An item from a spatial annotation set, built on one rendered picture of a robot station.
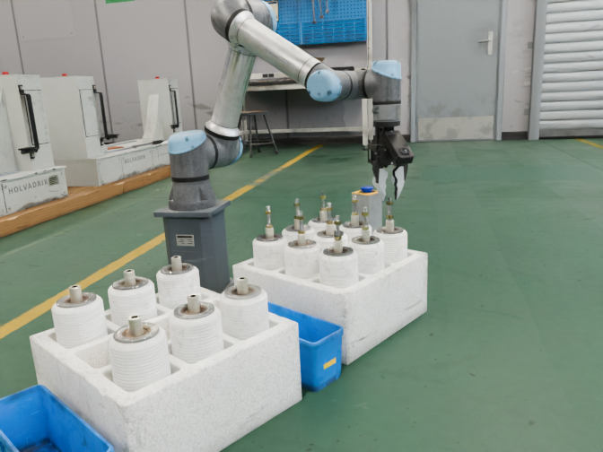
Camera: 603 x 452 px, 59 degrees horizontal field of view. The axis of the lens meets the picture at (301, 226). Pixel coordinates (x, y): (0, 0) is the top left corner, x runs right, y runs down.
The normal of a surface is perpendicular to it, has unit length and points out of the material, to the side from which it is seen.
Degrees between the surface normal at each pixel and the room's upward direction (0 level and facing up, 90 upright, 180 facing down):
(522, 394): 0
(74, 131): 90
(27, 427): 88
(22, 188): 90
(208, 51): 90
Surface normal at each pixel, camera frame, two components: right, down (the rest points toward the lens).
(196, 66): -0.22, 0.25
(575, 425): -0.04, -0.97
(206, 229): 0.54, 0.18
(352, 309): 0.75, 0.13
